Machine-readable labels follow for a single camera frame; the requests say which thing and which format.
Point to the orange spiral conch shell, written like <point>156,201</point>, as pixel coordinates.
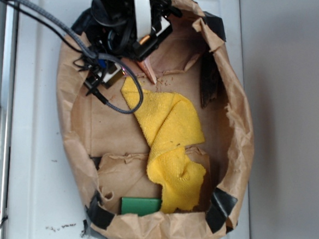
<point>146,67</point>

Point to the yellow microfiber cloth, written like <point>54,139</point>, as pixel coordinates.
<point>170,123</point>

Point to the dark wood bark piece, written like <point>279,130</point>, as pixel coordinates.
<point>209,78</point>

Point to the green flat block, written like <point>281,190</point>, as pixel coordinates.
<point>140,206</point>

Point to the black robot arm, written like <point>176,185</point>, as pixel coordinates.
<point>85,50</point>

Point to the aluminium frame rail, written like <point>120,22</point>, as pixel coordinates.
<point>9,20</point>

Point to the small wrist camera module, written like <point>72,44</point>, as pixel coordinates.
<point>106,74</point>

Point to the brown paper bag bin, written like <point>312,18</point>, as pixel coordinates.
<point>107,151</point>

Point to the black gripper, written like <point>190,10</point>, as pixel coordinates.
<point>132,27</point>

